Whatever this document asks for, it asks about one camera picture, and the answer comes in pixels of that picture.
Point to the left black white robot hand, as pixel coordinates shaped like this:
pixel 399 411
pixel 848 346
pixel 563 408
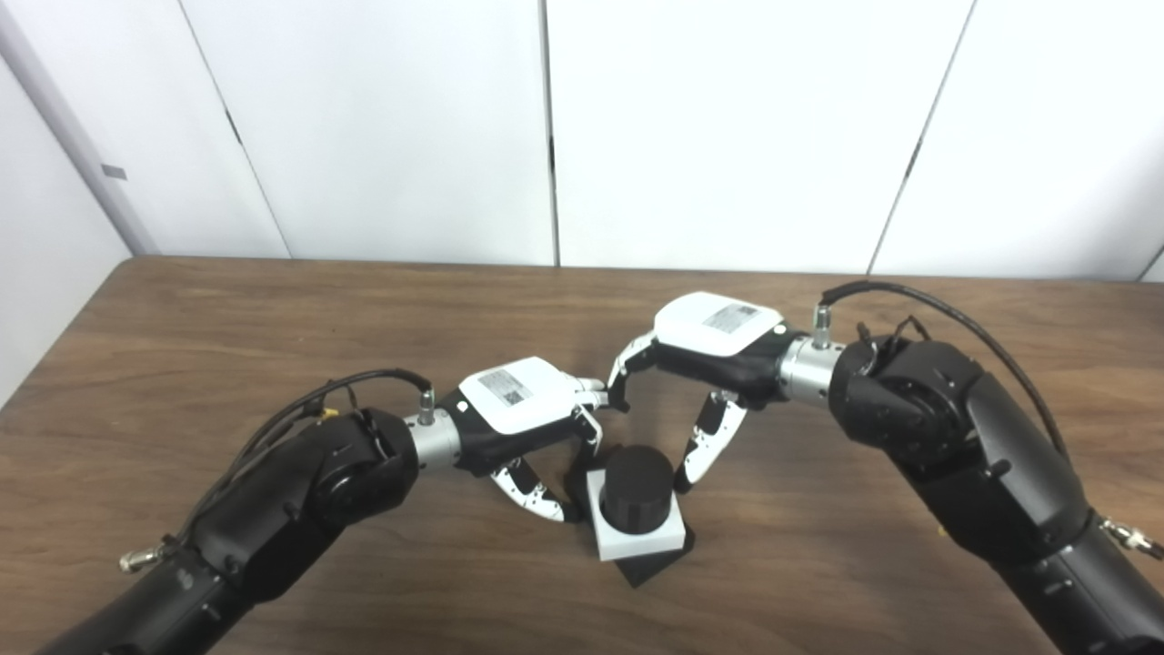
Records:
pixel 514 400

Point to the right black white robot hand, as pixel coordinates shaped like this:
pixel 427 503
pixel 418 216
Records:
pixel 718 332

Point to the black peg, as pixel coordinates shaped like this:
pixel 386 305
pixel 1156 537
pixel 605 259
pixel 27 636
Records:
pixel 637 487

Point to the white square piece with hole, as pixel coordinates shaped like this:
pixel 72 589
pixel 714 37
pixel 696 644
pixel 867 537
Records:
pixel 637 544

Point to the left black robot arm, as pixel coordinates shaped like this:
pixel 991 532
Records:
pixel 291 500

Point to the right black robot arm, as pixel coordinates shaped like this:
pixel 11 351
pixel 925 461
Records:
pixel 964 437

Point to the small grey wall tag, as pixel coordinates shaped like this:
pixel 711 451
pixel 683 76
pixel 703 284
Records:
pixel 114 171

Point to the grey wall post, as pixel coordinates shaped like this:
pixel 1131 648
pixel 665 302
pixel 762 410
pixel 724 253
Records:
pixel 77 136

